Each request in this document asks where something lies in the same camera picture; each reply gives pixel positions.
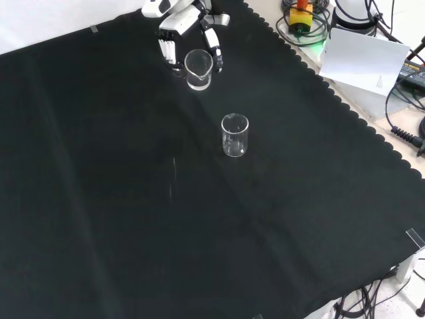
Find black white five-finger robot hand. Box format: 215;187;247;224
141;0;231;79

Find clear wide glass beaker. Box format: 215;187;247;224
184;49;214;92

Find clear tall glass beaker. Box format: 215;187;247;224
220;113;250;158

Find yellow emergency stop button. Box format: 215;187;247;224
288;0;315;35

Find black bench cloth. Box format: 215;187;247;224
0;0;425;319

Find pale white board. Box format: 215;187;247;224
319;27;411;98

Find black power adapter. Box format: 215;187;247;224
396;58;425;88

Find black coiled cable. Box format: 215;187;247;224
384;78;425;158

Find white bench bracket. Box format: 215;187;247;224
394;249;425;284

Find black floor cables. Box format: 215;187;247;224
330;278;404;319

